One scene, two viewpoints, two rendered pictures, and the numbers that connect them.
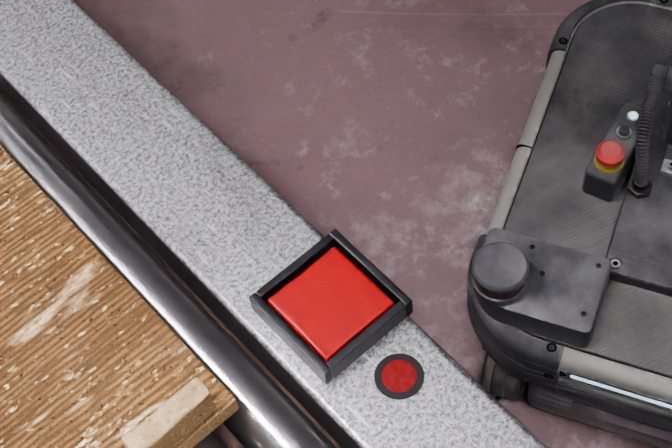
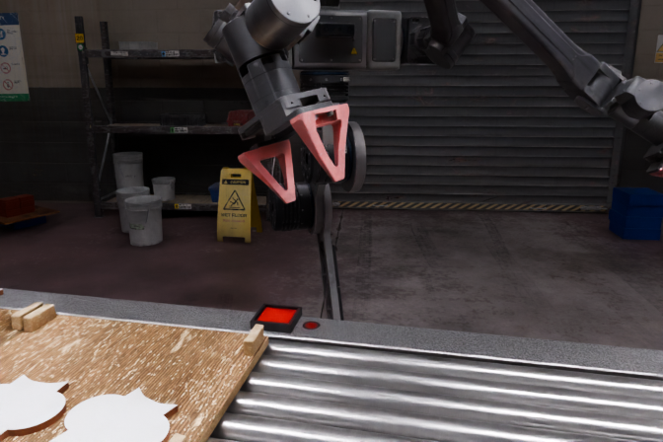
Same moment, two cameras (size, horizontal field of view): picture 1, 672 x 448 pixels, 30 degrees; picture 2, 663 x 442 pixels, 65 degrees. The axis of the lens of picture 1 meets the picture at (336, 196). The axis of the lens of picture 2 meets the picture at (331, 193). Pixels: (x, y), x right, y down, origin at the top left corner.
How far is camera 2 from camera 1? 0.70 m
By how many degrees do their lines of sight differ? 55
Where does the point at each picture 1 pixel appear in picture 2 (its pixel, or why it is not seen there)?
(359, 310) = (287, 314)
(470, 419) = (340, 325)
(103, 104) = (151, 312)
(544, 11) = not seen: hidden behind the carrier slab
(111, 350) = (213, 341)
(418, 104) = not seen: outside the picture
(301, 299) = (266, 317)
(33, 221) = (153, 330)
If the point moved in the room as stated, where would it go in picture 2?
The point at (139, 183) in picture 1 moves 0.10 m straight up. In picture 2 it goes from (182, 321) to (179, 269)
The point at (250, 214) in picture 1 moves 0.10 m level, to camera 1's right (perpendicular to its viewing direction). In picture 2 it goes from (229, 315) to (271, 299)
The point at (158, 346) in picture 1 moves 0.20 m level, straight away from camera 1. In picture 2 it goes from (230, 335) to (142, 311)
